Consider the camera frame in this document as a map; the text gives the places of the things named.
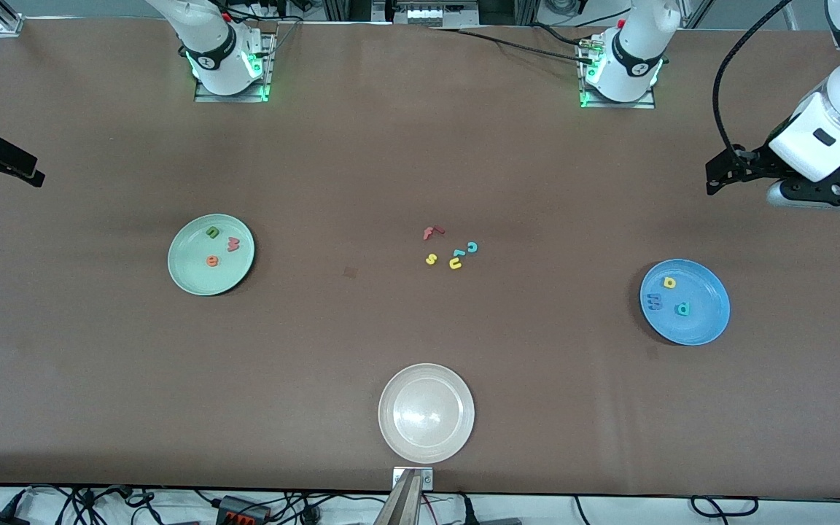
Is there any blue plate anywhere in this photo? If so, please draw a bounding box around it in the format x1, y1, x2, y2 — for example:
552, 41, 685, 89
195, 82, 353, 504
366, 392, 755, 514
639, 259, 731, 346

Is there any pale green plate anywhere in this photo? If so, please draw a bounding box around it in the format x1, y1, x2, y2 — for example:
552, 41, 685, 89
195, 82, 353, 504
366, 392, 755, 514
168, 214, 255, 297

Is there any grey control box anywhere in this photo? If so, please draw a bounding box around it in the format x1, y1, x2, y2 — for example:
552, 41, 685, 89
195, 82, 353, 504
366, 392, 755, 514
389, 0, 481, 28

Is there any beige plate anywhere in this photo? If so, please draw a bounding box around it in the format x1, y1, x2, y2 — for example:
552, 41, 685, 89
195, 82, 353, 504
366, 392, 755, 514
378, 363, 476, 464

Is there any red and black connector box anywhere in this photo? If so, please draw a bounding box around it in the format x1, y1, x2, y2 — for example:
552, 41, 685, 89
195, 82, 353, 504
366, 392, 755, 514
216, 495, 272, 525

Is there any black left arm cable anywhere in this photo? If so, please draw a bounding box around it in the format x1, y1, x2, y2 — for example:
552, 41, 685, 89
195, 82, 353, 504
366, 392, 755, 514
712, 0, 793, 158

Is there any aluminium frame post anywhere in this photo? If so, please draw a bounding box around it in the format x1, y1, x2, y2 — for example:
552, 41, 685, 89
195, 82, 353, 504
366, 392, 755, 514
0, 0, 25, 37

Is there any black cable on table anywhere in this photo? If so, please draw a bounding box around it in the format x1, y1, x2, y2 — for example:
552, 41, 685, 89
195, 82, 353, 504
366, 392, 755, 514
427, 26, 597, 65

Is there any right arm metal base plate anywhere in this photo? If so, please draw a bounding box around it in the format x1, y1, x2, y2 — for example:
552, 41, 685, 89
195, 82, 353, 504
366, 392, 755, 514
194, 31, 277, 104

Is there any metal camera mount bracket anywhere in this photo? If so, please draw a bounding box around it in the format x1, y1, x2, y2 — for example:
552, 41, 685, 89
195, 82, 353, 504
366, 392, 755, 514
374, 467, 435, 525

